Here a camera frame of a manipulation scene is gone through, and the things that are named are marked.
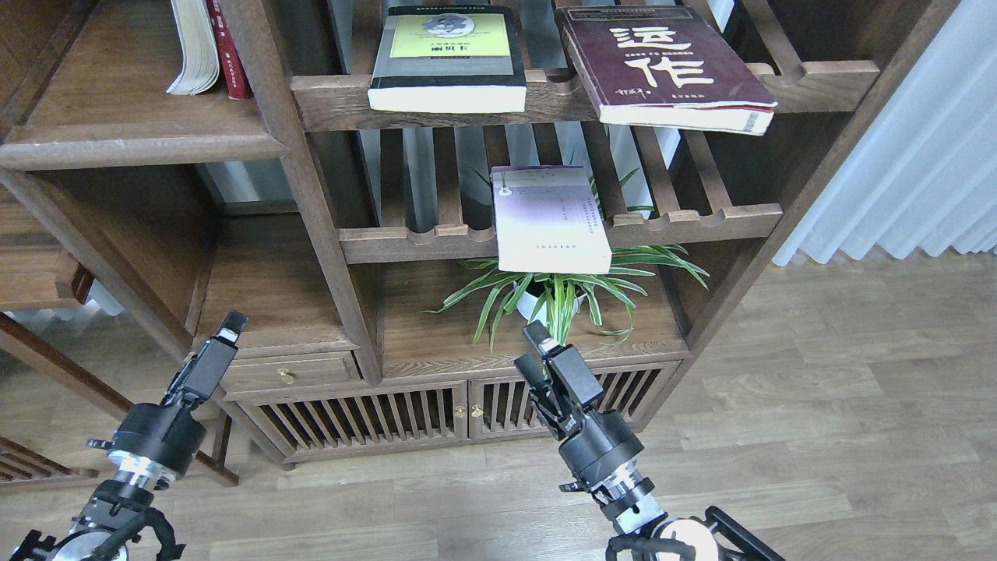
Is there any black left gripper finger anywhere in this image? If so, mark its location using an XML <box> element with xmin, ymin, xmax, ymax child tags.
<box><xmin>215</xmin><ymin>310</ymin><xmax>248</xmax><ymax>345</ymax></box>

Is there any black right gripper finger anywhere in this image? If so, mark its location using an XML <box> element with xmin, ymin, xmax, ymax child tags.
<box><xmin>523</xmin><ymin>322</ymin><xmax>558</xmax><ymax>354</ymax></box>
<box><xmin>514</xmin><ymin>354</ymin><xmax>546</xmax><ymax>399</ymax></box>

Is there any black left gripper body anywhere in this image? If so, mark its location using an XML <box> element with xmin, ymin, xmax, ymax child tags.
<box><xmin>87</xmin><ymin>337</ymin><xmax>238</xmax><ymax>492</ymax></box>

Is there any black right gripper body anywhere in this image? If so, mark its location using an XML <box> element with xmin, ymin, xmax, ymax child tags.
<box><xmin>533</xmin><ymin>347</ymin><xmax>643</xmax><ymax>493</ymax></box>

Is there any pale pink white book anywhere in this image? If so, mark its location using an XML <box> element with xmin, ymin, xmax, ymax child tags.
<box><xmin>491</xmin><ymin>164</ymin><xmax>611</xmax><ymax>274</ymax></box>

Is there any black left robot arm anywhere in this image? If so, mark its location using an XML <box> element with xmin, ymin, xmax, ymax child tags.
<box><xmin>11</xmin><ymin>310</ymin><xmax>247</xmax><ymax>560</ymax></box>

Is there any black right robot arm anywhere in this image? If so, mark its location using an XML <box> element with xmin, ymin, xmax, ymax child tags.
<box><xmin>514</xmin><ymin>322</ymin><xmax>779</xmax><ymax>560</ymax></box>

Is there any white plant pot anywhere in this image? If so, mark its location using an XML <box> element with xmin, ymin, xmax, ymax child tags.
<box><xmin>513</xmin><ymin>278</ymin><xmax>587</xmax><ymax>333</ymax></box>

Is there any green spider plant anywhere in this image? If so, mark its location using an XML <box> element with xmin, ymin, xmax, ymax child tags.
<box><xmin>439</xmin><ymin>164</ymin><xmax>708</xmax><ymax>342</ymax></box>

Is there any dark wooden bookshelf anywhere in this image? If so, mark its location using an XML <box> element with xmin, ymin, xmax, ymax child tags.
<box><xmin>2</xmin><ymin>1</ymin><xmax>957</xmax><ymax>470</ymax></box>

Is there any red upright book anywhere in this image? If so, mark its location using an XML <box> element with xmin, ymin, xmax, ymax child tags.
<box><xmin>206</xmin><ymin>0</ymin><xmax>252</xmax><ymax>100</ymax></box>

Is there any cream-paged upright book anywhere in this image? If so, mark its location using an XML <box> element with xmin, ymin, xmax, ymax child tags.
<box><xmin>165</xmin><ymin>0</ymin><xmax>220</xmax><ymax>95</ymax></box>

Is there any yellow and black book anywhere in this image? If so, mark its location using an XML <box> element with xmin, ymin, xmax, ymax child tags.
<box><xmin>368</xmin><ymin>5</ymin><xmax>527</xmax><ymax>114</ymax></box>

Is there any maroon book with white characters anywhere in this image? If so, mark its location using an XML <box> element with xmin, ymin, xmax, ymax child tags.
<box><xmin>555</xmin><ymin>5</ymin><xmax>777</xmax><ymax>136</ymax></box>

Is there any white sheer curtain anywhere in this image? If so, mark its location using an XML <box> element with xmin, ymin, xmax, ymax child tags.
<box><xmin>773</xmin><ymin>1</ymin><xmax>996</xmax><ymax>266</ymax></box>

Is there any wooden side furniture frame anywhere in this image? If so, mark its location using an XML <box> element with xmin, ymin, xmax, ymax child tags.
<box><xmin>0</xmin><ymin>183</ymin><xmax>240</xmax><ymax>488</ymax></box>

